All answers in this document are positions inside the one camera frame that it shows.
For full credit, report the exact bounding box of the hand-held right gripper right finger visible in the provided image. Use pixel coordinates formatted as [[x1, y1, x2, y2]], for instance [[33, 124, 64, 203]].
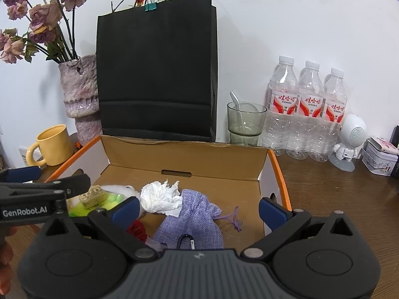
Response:
[[241, 197, 354, 260]]

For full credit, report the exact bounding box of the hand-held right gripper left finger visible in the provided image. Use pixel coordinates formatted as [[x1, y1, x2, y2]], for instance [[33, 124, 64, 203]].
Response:
[[44, 197, 158, 260]]

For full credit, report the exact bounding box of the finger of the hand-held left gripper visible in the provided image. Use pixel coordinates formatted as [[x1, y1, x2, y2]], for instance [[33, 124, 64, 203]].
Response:
[[0, 174, 92, 204], [0, 166, 43, 184]]

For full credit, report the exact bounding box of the green tissue pack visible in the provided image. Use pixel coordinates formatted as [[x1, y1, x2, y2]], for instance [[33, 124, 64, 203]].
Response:
[[68, 193, 125, 217]]

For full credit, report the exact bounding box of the red artificial rose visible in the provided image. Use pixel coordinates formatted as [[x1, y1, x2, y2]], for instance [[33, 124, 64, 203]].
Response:
[[126, 220, 147, 242]]

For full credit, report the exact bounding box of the orange and white plush toy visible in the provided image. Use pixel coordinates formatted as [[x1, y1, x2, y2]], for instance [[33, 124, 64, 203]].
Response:
[[100, 184, 145, 220]]

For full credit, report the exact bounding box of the small tan printed block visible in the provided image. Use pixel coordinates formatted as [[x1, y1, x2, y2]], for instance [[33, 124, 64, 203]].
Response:
[[78, 185, 105, 209]]

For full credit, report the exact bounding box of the white tissue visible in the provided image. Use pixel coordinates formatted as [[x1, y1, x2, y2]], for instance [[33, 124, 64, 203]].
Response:
[[140, 179, 183, 218]]

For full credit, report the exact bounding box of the black carabiner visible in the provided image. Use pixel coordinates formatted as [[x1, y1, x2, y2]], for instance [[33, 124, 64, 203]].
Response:
[[177, 233, 197, 250]]

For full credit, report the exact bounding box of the purple drawstring pouch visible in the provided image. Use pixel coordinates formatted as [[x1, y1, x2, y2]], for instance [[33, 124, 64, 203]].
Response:
[[151, 188, 244, 251]]

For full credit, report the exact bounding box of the red cardboard box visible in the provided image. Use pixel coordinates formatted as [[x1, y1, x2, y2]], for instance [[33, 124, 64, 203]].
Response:
[[44, 135, 293, 251]]

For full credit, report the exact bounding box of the person's left hand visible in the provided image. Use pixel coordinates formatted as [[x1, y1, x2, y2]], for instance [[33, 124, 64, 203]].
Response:
[[0, 227, 17, 288]]

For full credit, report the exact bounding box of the yellow mug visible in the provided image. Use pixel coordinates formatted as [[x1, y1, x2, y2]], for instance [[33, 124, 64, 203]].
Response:
[[25, 125, 75, 166]]

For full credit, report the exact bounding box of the grey glass cup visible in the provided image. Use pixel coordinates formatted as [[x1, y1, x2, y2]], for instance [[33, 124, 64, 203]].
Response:
[[227, 101, 268, 146]]

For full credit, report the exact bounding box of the pink textured vase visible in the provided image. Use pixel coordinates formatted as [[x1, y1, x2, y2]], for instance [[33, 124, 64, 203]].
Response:
[[59, 54, 102, 147]]

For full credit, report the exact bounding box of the clear water bottle red label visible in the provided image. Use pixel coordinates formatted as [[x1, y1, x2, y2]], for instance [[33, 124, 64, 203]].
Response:
[[286, 61, 325, 160], [310, 68, 348, 162], [262, 55, 299, 157]]

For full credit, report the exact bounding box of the white robot speaker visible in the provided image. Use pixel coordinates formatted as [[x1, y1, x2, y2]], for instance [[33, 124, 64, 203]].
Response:
[[329, 114, 367, 172]]

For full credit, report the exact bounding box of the patterned tin box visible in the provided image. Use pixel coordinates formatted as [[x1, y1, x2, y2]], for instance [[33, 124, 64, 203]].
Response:
[[362, 145, 399, 175]]

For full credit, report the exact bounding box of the clear plastic spoon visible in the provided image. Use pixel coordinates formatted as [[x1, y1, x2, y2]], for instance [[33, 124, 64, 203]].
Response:
[[230, 90, 250, 145]]

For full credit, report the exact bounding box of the pink flat case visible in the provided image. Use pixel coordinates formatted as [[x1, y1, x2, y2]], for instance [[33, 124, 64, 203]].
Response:
[[366, 137, 399, 155]]

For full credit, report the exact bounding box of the black small device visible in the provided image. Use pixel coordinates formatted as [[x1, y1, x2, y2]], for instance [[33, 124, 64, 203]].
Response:
[[391, 125, 399, 179]]

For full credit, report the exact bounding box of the black paper bag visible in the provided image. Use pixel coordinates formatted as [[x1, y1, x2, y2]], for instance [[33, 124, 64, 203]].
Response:
[[96, 0, 218, 143]]

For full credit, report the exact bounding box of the dried pink roses bouquet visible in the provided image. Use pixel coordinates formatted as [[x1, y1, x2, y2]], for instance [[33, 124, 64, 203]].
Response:
[[0, 0, 88, 64]]

